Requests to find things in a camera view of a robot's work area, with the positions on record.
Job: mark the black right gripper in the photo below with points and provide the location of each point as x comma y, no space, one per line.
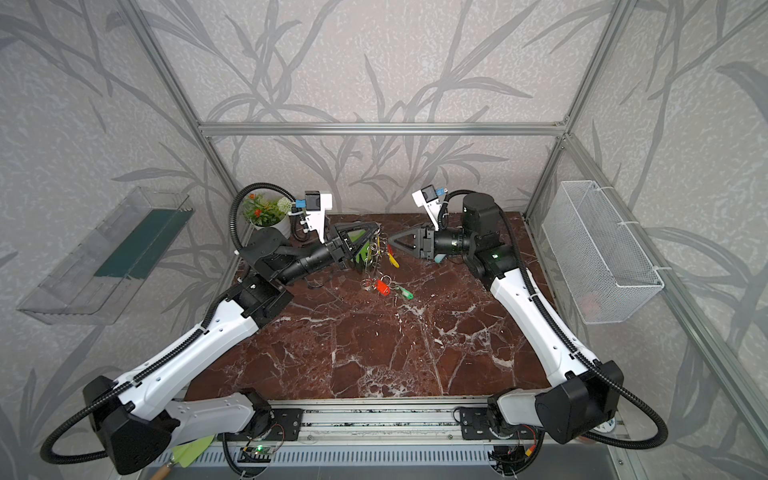
425,243

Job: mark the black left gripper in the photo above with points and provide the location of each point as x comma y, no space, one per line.
342,248

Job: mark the metal keyring bunch with tags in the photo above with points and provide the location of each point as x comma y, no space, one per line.
376,280

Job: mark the yellow key tag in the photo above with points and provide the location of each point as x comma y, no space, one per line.
393,261

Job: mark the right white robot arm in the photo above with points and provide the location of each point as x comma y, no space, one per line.
578,399

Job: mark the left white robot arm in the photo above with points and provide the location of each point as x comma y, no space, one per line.
139,424

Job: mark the white pot with green plant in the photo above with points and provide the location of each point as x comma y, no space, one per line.
268,210

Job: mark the small circuit board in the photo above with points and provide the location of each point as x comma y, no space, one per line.
258,454

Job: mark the green silicone spatula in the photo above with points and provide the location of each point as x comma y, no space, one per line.
183,456

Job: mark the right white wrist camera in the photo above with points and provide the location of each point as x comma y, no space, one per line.
430,198

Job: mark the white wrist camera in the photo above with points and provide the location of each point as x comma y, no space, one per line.
311,212
430,198

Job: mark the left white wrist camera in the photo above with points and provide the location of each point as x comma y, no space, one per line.
311,212

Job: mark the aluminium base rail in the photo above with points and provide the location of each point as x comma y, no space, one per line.
376,433

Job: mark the white wire mesh basket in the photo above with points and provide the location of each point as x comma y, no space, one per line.
607,272

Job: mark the clear plastic wall shelf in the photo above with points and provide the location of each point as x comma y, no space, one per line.
95,283

